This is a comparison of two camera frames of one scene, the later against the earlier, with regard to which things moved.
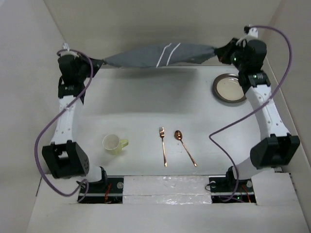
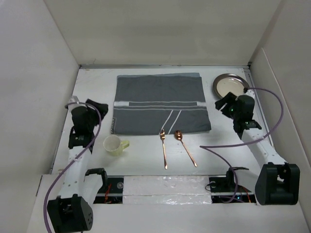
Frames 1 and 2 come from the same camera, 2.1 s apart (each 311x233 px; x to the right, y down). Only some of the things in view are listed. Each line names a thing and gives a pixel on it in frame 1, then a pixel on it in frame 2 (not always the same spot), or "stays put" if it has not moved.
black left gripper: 85,60 -> 102,108
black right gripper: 223,52 -> 230,98
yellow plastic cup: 113,144 stays put
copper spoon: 178,135 stays put
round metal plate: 227,88 stays put
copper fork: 162,132 stays put
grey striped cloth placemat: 163,55 -> 146,104
